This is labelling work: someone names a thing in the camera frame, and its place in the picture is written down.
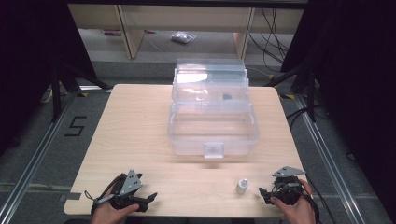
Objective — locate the black curtain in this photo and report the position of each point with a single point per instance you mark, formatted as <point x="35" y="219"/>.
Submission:
<point x="358" y="77"/>
<point x="28" y="62"/>

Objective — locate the yellow black tape piece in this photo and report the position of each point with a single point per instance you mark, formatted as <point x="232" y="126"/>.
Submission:
<point x="82" y="94"/>
<point x="287" y="96"/>

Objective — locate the light wooden shelf unit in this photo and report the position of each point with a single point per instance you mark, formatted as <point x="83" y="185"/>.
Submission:
<point x="186" y="17"/>

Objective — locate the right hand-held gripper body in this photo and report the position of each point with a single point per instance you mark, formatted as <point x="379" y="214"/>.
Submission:
<point x="288" y="185"/>

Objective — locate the clear plastic storage box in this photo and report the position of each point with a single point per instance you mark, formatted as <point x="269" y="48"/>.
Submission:
<point x="213" y="124"/>

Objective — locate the small white dropper bottle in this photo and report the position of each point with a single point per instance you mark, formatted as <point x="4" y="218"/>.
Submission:
<point x="241" y="187"/>

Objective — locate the pink flat object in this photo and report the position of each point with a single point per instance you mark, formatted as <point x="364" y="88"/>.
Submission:
<point x="112" y="32"/>

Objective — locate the clear plastic bag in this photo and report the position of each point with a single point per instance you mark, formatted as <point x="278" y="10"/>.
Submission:
<point x="183" y="37"/>

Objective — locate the black metal stand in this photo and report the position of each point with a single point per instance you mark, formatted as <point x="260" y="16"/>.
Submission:
<point x="311" y="93"/>
<point x="56" y="93"/>

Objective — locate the person's right hand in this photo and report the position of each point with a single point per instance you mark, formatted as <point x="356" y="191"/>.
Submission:
<point x="299" y="211"/>

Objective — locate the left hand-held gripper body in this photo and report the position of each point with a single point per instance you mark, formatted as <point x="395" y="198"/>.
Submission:
<point x="130" y="184"/>

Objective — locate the aluminium floor rail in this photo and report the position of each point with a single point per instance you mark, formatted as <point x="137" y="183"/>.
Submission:
<point x="330" y="168"/>
<point x="34" y="161"/>

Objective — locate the person's left hand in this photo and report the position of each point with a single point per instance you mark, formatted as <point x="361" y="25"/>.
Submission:
<point x="109" y="214"/>

